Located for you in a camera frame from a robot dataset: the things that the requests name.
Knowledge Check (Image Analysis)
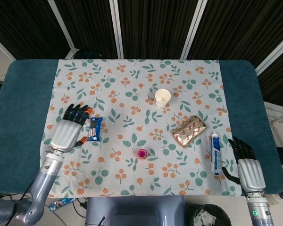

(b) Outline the floral leaf berry tablecloth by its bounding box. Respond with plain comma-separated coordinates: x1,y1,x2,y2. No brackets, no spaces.
32,58,242,198

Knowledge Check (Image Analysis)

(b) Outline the black chair back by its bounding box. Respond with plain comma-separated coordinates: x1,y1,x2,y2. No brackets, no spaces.
73,48,104,60

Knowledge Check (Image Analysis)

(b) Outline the plain blue snack packet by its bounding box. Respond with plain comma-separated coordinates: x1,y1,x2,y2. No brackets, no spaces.
66,108,92,121

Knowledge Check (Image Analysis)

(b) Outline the blue cookie packet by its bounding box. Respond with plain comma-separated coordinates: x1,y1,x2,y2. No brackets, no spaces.
86,117,104,142

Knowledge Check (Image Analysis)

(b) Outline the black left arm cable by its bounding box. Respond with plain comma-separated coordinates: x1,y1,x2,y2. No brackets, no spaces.
14,182,36,203

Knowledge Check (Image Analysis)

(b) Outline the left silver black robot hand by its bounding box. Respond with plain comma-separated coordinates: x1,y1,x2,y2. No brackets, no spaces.
49,103,93,153

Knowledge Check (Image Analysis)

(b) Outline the dark folding screen white frame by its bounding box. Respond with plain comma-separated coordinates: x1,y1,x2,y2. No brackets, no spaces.
0,0,283,106

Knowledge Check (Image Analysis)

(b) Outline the white metal stand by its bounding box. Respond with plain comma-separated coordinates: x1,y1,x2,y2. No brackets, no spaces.
264,101,283,124

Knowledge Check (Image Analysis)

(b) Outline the gold foil snack package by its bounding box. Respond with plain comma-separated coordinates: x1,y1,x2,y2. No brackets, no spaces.
171,115,208,149

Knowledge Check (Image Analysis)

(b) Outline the black trash bin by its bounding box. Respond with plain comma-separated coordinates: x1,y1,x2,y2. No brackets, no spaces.
186,203,232,226

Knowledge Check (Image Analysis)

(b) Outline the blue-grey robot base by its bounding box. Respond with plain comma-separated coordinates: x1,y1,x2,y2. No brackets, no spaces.
84,196,186,226

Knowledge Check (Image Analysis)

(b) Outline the teal table cover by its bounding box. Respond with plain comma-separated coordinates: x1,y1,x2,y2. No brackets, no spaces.
0,59,283,196

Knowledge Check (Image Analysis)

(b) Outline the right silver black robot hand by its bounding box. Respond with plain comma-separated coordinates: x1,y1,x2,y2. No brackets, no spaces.
221,136,266,196

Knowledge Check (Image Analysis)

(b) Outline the white paper cup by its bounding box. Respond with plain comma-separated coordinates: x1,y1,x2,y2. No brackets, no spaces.
154,89,172,108

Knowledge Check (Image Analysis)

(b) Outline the white blue toothpaste tube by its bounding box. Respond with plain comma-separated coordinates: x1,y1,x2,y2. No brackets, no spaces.
210,132,224,175

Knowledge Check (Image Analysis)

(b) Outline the blue wrapper on floor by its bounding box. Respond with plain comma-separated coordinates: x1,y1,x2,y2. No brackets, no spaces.
49,197,76,211

